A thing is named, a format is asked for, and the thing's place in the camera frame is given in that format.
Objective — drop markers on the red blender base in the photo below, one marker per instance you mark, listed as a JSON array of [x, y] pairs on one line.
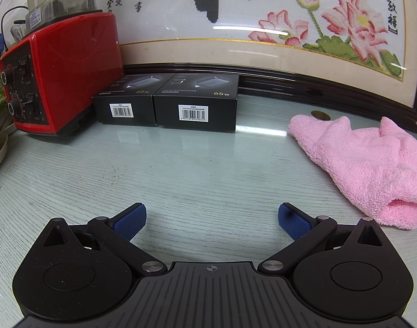
[[65, 75]]

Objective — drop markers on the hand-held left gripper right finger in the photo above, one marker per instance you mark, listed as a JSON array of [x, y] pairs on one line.
[[293, 221]]

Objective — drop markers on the pink towel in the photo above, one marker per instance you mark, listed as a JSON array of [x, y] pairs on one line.
[[358, 164]]

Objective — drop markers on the black charger box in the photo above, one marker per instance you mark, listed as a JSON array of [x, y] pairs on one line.
[[126, 106], [201, 109]]

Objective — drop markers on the framed lotus cross-stitch picture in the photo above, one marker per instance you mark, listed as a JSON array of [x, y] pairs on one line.
[[229, 58]]

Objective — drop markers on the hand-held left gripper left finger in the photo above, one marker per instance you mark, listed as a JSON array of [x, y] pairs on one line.
[[131, 221]]

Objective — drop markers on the round brass desk grommet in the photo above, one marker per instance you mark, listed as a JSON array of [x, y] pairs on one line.
[[319, 115]]

